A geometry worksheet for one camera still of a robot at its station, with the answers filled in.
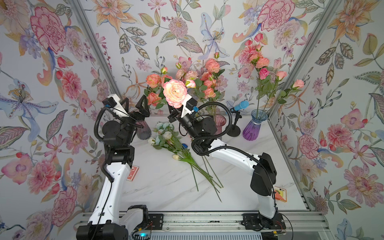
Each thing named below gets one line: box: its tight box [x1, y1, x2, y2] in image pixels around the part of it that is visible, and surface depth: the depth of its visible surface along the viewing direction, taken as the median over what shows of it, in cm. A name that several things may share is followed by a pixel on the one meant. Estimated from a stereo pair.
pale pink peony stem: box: [175, 61, 205, 103], surface depth 82 cm
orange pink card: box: [274, 186, 287, 203], surface depth 83 cm
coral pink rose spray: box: [202, 78, 218, 103], surface depth 81 cm
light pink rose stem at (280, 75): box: [263, 71, 288, 116], surface depth 85 cm
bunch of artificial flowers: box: [147, 121, 224, 203], surface depth 97 cm
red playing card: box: [126, 165, 140, 182], surface depth 91 cm
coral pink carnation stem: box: [203, 52, 225, 91], surface depth 84 cm
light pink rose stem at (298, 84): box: [268, 79, 305, 116], surface depth 85 cm
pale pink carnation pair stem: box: [162, 79, 188, 109], surface depth 47 cm
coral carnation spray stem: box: [239, 44, 270, 117], surface depth 88 cm
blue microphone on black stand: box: [230, 100, 250, 137], surface depth 107 cm
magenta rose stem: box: [256, 67, 271, 116], surface depth 88 cm
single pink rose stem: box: [199, 71, 210, 103], surface depth 83 cm
